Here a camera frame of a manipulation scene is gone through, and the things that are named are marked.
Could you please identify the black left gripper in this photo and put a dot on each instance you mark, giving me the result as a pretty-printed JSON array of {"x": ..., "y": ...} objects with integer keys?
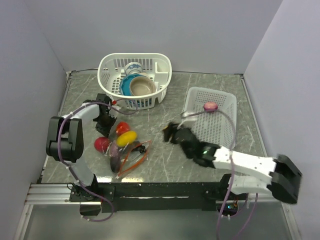
[{"x": 105, "y": 130}]

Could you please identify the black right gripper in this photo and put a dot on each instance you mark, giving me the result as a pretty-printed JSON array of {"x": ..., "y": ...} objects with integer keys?
[{"x": 172, "y": 128}]

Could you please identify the orange fake persimmon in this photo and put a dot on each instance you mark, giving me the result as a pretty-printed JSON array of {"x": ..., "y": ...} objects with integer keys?
[{"x": 121, "y": 128}]

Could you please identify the red fake apple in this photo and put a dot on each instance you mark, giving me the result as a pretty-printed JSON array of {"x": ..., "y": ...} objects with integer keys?
[{"x": 101, "y": 144}]

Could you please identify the yellow fake lemon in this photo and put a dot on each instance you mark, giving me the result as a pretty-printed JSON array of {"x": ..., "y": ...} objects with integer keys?
[{"x": 126, "y": 138}]

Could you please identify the clear zip top bag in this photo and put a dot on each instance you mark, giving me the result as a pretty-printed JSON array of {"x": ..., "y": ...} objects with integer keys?
[{"x": 130, "y": 160}]

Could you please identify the purple fake eggplant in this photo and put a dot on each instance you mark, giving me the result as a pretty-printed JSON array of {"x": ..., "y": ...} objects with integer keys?
[{"x": 115, "y": 153}]

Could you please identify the purple fake onion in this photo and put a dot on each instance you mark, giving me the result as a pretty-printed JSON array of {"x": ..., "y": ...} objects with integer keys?
[{"x": 210, "y": 107}]

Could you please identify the dark fake grapes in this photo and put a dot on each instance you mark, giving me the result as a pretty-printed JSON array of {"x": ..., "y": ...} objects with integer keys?
[{"x": 137, "y": 146}]

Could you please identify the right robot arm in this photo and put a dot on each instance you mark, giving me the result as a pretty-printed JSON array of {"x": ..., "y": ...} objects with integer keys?
[{"x": 278, "y": 176}]

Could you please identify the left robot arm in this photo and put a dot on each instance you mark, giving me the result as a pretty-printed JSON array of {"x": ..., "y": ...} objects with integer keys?
[{"x": 65, "y": 140}]

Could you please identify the white perforated plastic basket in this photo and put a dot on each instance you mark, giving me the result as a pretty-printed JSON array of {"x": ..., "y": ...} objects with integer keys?
[{"x": 218, "y": 127}]

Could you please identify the blue plate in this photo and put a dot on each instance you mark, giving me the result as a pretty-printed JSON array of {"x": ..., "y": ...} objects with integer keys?
[{"x": 124, "y": 86}]

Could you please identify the beige ceramic bowl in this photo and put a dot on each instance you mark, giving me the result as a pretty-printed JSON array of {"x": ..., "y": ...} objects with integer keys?
[{"x": 141, "y": 86}]

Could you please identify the white dish rack basket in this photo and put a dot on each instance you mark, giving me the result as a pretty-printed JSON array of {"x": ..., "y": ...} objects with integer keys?
[{"x": 156, "y": 66}]

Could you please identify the blue white porcelain bowl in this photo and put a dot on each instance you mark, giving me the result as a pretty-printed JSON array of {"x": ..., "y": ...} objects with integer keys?
[{"x": 133, "y": 68}]

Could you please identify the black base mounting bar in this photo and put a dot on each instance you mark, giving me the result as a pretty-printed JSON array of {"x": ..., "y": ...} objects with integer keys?
[{"x": 129, "y": 196}]

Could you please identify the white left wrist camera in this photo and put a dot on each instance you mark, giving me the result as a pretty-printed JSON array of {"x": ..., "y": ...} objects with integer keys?
[{"x": 114, "y": 111}]

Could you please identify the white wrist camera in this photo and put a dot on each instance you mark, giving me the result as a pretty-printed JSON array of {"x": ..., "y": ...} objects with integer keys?
[
  {"x": 188, "y": 118},
  {"x": 114, "y": 111}
]

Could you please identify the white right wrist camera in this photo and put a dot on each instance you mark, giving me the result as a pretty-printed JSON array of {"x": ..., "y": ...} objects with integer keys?
[{"x": 188, "y": 118}]

